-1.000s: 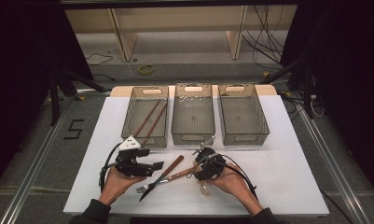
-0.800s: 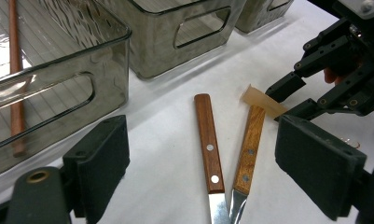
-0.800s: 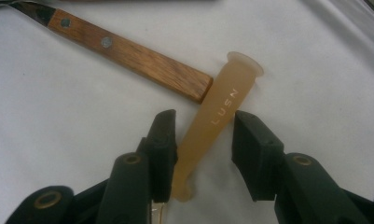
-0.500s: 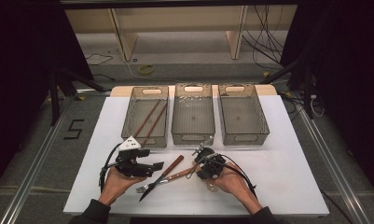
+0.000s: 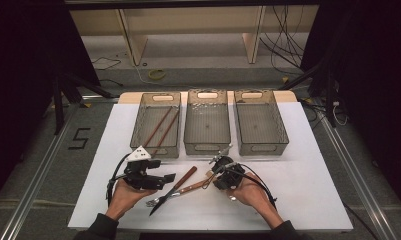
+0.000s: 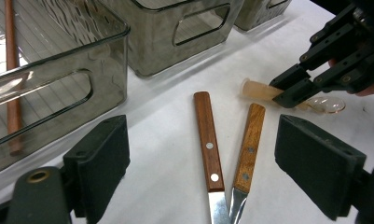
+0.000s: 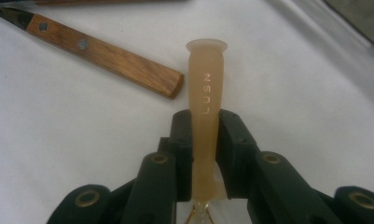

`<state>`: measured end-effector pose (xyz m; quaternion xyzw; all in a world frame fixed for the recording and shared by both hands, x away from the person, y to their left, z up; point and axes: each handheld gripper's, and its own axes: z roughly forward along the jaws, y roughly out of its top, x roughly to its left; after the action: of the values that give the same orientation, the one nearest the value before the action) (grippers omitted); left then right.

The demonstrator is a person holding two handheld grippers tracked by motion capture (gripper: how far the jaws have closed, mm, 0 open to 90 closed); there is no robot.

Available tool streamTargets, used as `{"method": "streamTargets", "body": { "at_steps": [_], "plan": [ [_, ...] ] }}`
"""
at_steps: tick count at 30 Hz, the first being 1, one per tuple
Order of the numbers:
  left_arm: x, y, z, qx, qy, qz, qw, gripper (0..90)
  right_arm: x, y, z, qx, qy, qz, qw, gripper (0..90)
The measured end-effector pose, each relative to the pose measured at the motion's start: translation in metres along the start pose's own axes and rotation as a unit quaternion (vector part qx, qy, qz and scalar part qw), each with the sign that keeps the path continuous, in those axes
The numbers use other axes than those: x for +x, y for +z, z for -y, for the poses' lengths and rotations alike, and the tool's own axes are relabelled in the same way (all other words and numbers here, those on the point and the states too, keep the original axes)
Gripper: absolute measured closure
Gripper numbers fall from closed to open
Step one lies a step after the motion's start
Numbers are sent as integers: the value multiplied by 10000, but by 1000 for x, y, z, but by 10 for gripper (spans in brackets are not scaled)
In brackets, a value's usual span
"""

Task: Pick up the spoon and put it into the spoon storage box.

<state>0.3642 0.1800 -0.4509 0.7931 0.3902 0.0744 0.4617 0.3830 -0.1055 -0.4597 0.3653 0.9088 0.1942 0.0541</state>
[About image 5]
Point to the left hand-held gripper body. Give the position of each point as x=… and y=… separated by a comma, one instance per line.
x=141, y=178

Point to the aluminium floor rail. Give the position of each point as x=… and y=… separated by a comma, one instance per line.
x=354, y=180
x=38, y=180

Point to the grey translucent plastic bin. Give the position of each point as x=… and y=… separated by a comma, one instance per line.
x=154, y=133
x=207, y=126
x=259, y=126

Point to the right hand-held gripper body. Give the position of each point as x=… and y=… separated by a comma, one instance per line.
x=231, y=173

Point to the person's right hand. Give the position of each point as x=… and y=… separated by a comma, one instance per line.
x=251, y=198

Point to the black curtain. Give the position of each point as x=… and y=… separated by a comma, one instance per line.
x=21, y=66
x=371, y=83

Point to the black metal stand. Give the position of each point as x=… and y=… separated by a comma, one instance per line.
x=329, y=100

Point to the brown wooden chopstick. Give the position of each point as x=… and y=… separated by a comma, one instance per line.
x=165, y=133
x=158, y=126

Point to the yellow tape roll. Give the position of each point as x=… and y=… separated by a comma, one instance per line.
x=149, y=74

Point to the white table sheet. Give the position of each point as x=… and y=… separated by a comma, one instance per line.
x=194, y=218

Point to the yellow floor tape piece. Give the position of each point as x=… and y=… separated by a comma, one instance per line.
x=87, y=105
x=308, y=100
x=285, y=79

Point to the light wooden desk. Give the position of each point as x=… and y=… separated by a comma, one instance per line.
x=134, y=46

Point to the black tripod stand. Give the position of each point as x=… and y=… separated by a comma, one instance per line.
x=58, y=110

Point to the person's left hand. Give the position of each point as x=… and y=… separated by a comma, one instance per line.
x=124, y=200

